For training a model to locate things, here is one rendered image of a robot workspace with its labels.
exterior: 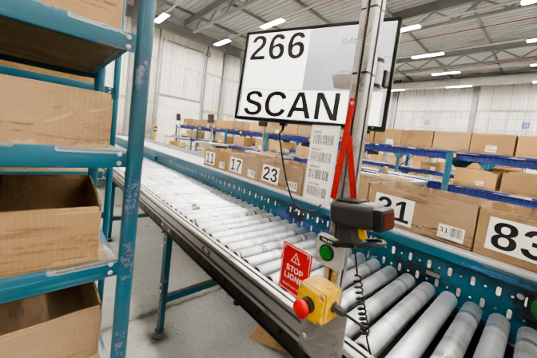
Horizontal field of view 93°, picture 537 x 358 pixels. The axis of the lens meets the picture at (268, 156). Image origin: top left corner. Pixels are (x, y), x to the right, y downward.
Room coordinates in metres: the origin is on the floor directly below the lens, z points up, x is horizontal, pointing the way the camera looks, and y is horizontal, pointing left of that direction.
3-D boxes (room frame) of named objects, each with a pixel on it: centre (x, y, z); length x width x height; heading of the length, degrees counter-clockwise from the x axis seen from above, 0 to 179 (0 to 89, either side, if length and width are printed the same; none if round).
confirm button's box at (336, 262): (0.58, -0.17, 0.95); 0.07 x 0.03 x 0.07; 42
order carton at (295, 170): (1.69, -0.18, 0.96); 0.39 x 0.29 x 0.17; 42
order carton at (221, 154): (2.27, 0.35, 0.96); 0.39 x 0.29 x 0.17; 43
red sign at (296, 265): (0.63, -0.13, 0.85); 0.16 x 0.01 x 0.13; 42
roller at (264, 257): (1.06, -0.14, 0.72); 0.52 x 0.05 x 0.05; 132
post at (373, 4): (0.60, -0.19, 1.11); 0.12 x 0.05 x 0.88; 42
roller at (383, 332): (0.72, -0.45, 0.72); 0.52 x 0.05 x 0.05; 132
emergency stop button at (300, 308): (0.53, -0.12, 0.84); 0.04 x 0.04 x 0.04; 42
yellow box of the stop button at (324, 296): (0.53, -0.17, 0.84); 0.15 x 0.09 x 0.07; 42
